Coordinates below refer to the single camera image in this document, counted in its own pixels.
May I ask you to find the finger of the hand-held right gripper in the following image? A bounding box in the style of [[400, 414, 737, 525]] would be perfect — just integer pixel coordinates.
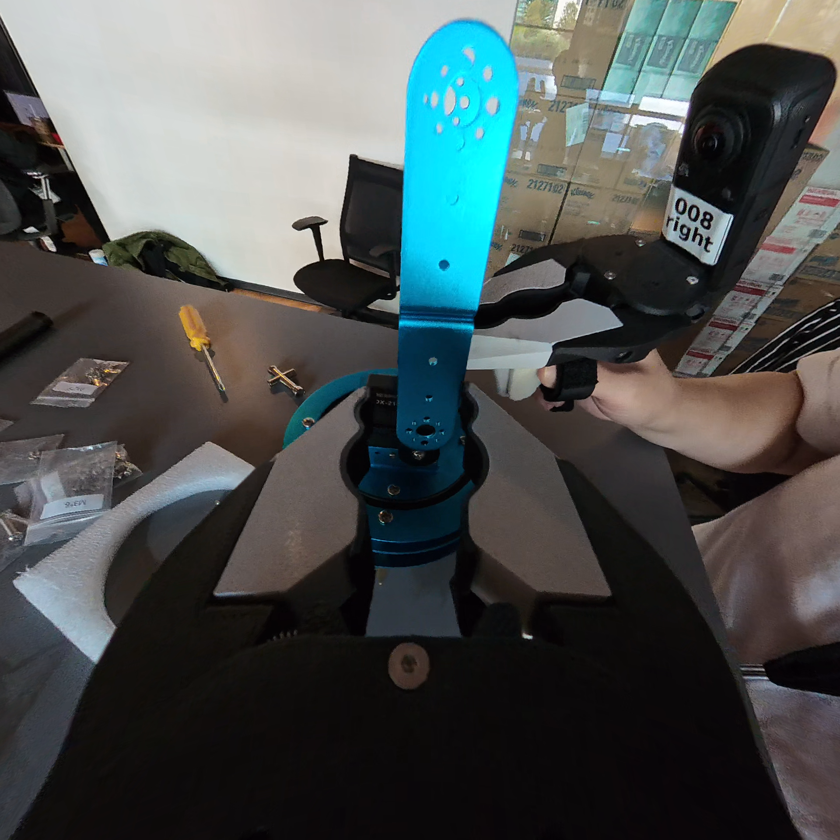
[[468, 297, 624, 371], [472, 247, 573, 330]]

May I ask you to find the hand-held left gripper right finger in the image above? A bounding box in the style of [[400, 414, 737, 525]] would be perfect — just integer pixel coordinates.
[[454, 382, 614, 634]]

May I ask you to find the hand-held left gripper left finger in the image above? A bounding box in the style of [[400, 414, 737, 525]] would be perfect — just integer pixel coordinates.
[[212, 386, 378, 634]]

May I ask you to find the blue metal bracket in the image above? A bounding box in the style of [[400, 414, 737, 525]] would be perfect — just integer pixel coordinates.
[[395, 20, 519, 463]]

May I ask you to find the blue round robot arm base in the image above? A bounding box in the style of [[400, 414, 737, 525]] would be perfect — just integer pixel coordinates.
[[282, 371, 475, 569]]

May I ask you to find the person's right forearm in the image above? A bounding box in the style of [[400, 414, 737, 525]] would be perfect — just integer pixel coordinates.
[[656, 364, 815, 473]]

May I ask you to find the dark grey desk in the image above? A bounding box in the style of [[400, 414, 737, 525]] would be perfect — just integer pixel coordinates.
[[0, 243, 700, 840]]

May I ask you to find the person's right hand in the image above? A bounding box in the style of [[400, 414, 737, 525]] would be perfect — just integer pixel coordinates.
[[537, 346, 678, 434]]

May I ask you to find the stack of cardboard boxes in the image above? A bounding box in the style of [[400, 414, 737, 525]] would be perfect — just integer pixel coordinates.
[[495, 0, 840, 380]]

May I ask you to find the black white striped garment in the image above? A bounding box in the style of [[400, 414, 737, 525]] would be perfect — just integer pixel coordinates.
[[728, 301, 840, 376]]

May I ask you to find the black mesh office chair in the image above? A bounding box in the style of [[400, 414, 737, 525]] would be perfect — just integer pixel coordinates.
[[292, 154, 406, 324]]

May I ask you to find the group of small screw bags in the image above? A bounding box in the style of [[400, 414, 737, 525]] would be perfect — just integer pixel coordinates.
[[0, 357, 143, 568]]

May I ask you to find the white foam packing piece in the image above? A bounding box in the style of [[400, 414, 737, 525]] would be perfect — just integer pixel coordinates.
[[13, 441, 258, 665]]

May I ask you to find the green jacket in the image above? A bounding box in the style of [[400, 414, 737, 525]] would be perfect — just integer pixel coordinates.
[[101, 231, 228, 291]]

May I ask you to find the yellow handled screwdriver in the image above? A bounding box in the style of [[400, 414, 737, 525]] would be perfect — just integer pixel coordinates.
[[178, 304, 228, 395]]

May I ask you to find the black handled screwdriver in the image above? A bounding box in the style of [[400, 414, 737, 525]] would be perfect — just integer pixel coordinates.
[[0, 311, 53, 363]]

